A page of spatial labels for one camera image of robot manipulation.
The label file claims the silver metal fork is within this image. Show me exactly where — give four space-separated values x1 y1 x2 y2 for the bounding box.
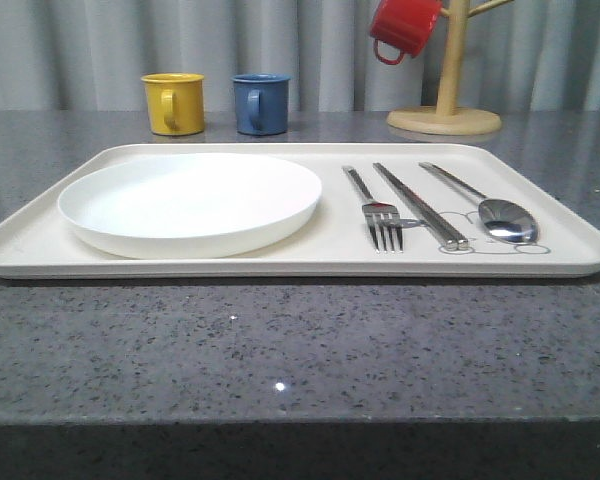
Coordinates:
342 166 404 253

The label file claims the white round plate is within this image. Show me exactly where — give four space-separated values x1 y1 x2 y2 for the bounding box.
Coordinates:
57 153 323 259

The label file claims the silver metal spoon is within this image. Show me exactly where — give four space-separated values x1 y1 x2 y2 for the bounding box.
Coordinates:
419 162 539 245

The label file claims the blue mug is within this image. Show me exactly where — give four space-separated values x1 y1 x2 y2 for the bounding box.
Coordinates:
232 73 290 136

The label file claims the yellow mug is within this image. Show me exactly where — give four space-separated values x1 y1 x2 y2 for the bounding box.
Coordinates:
141 73 205 136

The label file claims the wooden mug tree stand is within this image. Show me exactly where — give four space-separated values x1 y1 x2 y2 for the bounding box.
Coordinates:
386 0 510 136

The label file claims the red mug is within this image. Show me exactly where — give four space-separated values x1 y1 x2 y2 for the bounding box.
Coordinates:
369 0 442 65

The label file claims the grey curtain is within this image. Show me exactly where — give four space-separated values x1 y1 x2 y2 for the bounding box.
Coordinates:
0 1 600 113

